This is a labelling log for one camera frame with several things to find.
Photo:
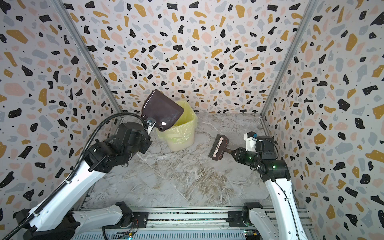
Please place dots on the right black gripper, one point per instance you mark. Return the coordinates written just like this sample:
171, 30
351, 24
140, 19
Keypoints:
244, 154

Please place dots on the cream bin with green bag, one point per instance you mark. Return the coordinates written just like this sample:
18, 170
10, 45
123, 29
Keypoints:
182, 134

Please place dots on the brown cartoon face hand broom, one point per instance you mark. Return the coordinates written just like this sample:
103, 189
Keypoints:
219, 148

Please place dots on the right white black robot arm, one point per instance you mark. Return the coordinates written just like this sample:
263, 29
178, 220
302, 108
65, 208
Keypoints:
261, 155

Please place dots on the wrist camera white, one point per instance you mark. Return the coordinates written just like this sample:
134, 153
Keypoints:
252, 142
150, 125

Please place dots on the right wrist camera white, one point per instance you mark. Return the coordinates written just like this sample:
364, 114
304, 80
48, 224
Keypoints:
252, 142

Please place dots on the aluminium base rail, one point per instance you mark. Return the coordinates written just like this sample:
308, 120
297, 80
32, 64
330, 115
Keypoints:
189, 223

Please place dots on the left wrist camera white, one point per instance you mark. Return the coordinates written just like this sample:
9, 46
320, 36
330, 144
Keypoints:
150, 125

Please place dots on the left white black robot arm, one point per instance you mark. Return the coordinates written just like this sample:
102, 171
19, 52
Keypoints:
57, 220

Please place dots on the dark brown plastic dustpan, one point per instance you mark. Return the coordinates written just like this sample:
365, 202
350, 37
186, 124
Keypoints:
161, 109

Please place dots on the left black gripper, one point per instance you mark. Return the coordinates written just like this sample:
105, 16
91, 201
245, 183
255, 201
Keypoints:
148, 143

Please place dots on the aluminium corner post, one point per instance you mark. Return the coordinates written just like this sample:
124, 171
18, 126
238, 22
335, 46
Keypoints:
312, 4
65, 16

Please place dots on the right aluminium corner post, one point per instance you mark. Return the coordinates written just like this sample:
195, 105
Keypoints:
312, 4

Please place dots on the left aluminium corner post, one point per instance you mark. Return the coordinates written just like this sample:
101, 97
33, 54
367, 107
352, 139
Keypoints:
65, 16

